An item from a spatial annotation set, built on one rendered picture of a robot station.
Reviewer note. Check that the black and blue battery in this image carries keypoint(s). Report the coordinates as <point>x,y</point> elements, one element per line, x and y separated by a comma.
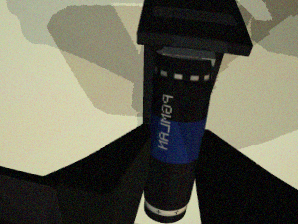
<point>178,114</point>

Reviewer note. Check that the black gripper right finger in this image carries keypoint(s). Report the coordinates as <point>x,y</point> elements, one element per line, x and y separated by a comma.
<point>232,189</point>

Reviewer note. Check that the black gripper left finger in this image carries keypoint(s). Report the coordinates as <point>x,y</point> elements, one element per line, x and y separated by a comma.
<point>103,188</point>

